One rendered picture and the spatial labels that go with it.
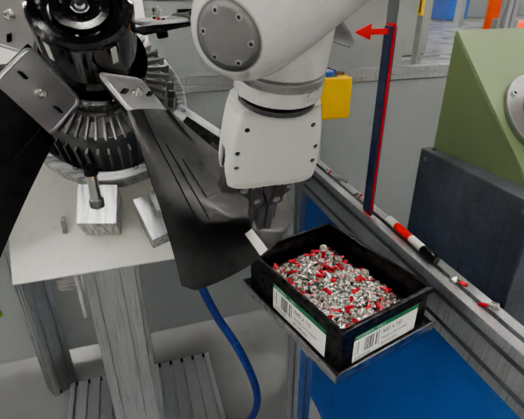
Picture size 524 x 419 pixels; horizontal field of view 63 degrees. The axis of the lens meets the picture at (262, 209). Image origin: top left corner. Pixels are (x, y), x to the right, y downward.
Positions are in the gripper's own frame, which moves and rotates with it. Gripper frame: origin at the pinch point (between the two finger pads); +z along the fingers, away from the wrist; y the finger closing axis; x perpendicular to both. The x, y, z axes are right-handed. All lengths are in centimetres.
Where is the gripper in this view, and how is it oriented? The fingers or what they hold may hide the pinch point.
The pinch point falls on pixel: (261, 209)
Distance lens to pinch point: 51.4
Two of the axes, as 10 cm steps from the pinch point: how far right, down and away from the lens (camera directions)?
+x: 2.8, 6.8, -6.8
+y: -9.5, 1.3, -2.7
